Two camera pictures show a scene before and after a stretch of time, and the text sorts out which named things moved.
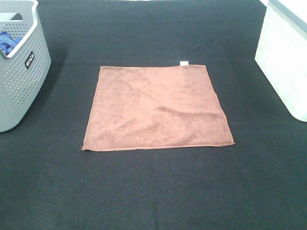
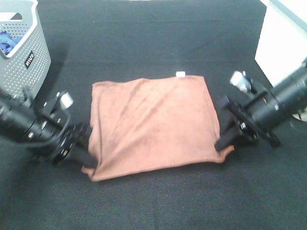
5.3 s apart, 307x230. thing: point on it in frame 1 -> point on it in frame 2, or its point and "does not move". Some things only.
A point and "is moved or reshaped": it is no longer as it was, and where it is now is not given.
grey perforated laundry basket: (24, 70) does not move
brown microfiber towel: (147, 106) is moved or reshaped
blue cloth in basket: (8, 43) does not move
